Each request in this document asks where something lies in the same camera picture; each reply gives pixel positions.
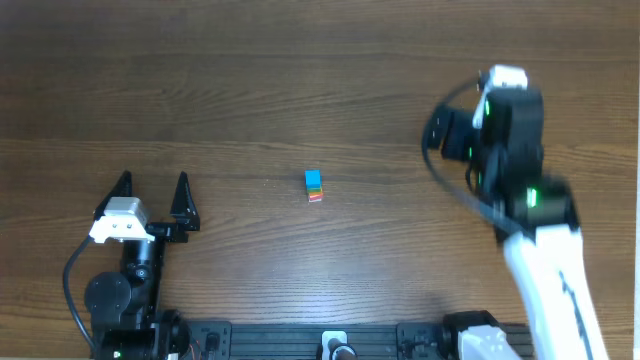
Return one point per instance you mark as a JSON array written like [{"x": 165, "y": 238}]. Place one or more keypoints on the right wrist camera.
[{"x": 507, "y": 77}]

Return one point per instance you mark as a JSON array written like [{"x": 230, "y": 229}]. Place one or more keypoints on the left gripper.
[{"x": 170, "y": 233}]

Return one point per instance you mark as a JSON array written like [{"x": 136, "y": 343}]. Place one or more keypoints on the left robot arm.
[{"x": 140, "y": 265}]

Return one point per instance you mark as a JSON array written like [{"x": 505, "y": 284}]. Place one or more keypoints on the orange cube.
[{"x": 315, "y": 192}]

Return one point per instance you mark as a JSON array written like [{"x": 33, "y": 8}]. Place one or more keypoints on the red cube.
[{"x": 315, "y": 197}]

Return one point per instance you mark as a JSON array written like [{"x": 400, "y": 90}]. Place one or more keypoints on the mounting rail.
[{"x": 280, "y": 342}]

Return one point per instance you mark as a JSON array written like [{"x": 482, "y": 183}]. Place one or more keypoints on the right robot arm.
[{"x": 550, "y": 280}]

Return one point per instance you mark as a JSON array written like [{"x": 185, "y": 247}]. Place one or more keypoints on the blue cube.
[{"x": 313, "y": 178}]

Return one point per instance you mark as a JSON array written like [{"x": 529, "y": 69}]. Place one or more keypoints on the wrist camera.
[
  {"x": 120, "y": 217},
  {"x": 507, "y": 77}
]

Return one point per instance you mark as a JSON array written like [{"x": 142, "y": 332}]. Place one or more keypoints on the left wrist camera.
[{"x": 120, "y": 217}]

